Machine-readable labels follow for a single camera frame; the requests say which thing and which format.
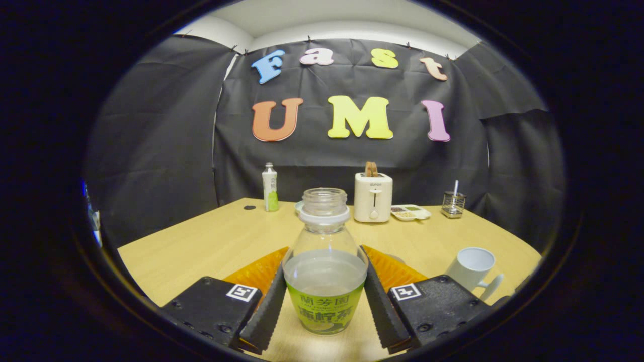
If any white cup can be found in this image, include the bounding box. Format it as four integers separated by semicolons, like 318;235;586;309
445;247;505;302

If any wire mesh holder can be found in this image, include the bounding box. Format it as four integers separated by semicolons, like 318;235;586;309
441;191;467;219

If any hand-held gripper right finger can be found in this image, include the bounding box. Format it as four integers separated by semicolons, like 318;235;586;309
360;245;509;355

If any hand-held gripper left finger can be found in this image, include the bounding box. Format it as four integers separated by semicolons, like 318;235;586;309
161;246;290;355

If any clear juice bottle green label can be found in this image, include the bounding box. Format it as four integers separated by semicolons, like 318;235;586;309
282;187;369;336

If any white capped bottle green label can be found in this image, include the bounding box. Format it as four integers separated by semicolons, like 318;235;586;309
262;162;279;212

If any patterned white object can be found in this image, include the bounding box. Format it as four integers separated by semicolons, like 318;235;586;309
88;209;104;248

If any cream toaster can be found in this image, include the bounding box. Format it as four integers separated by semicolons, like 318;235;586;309
354;172;393;223

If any wooden table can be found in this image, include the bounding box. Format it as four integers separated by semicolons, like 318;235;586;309
117;198;543;362

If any white divided snack tray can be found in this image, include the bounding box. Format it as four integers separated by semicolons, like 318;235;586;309
390;204;432;222

